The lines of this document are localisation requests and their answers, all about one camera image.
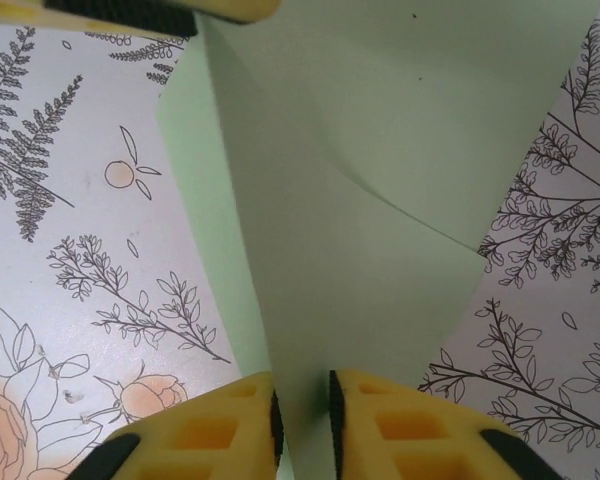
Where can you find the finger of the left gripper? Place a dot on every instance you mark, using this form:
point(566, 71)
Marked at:
point(130, 15)

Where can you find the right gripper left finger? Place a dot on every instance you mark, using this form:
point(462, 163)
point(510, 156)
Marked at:
point(205, 440)

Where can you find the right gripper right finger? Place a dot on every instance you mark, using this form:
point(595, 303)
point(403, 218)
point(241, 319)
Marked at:
point(410, 435)

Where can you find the light green paper sheet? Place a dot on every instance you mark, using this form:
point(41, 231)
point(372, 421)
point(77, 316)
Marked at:
point(355, 150)

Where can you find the floral patterned table cover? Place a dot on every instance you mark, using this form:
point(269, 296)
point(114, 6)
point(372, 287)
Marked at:
point(80, 250)

